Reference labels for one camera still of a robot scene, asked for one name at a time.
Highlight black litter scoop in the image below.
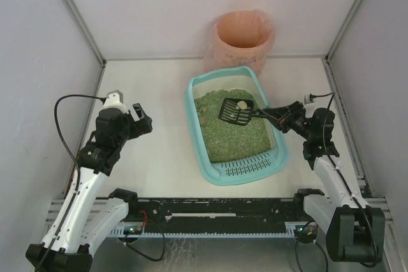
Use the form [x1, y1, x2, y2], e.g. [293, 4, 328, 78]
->
[218, 97, 267, 126]

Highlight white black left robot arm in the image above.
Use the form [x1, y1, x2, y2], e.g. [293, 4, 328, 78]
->
[25, 103, 152, 271]

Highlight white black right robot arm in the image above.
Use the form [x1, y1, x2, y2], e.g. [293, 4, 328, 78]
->
[258, 101, 386, 268]

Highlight green cat litter pellets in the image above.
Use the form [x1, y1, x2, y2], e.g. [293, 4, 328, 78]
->
[194, 89, 272, 163]

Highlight pale green litter clump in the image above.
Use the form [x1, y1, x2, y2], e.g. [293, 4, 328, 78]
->
[199, 118, 207, 125]
[198, 106, 207, 113]

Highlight orange lined waste bin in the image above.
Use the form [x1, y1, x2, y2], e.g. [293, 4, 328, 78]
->
[203, 10, 275, 75]

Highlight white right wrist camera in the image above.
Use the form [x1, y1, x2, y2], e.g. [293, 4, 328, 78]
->
[303, 94, 314, 105]

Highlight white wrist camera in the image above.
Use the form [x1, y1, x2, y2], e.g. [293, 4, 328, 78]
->
[303, 94, 314, 105]
[103, 90, 128, 113]

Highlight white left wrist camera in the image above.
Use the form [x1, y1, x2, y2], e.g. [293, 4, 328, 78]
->
[103, 90, 128, 113]

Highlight black right camera cable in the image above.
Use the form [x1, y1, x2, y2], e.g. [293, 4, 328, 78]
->
[295, 92, 380, 268]

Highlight black camera cable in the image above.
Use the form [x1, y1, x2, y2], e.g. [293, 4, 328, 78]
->
[295, 92, 380, 268]
[53, 94, 108, 190]

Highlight black left camera cable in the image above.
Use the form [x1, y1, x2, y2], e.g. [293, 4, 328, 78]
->
[53, 94, 108, 190]

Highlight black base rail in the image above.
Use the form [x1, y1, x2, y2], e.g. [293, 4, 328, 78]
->
[138, 198, 312, 230]

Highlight light blue cable duct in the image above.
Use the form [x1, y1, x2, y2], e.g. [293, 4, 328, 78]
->
[107, 222, 305, 238]

